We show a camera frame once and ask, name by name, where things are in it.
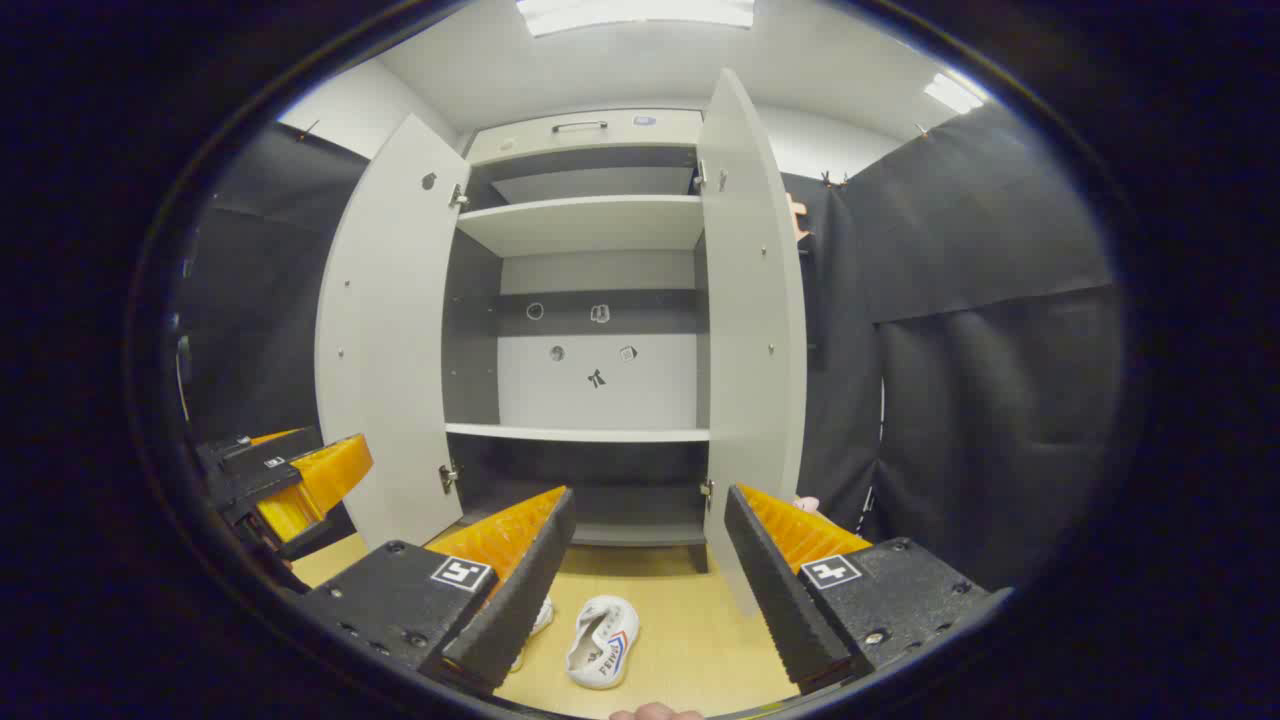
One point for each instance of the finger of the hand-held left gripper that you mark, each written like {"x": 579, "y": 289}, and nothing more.
{"x": 275, "y": 475}
{"x": 225, "y": 447}

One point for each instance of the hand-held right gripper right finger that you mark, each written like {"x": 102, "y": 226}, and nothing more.
{"x": 770, "y": 590}

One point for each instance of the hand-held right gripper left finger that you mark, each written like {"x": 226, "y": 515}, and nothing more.
{"x": 530, "y": 580}

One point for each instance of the white canvas shoe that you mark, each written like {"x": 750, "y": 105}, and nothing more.
{"x": 600, "y": 625}
{"x": 541, "y": 615}

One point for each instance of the white shoe cabinet door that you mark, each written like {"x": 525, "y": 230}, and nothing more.
{"x": 750, "y": 350}
{"x": 390, "y": 350}

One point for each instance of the white and grey shoe cabinet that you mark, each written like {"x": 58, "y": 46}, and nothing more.
{"x": 650, "y": 390}

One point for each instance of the thin white cabinet shelf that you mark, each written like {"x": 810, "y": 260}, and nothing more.
{"x": 580, "y": 433}

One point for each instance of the wide white cabinet shelf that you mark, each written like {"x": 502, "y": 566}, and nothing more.
{"x": 590, "y": 225}

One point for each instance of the black backdrop cloth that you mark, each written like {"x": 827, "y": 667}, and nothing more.
{"x": 260, "y": 300}
{"x": 980, "y": 400}

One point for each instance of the small ceiling light panel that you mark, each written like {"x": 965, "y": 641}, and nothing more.
{"x": 953, "y": 94}

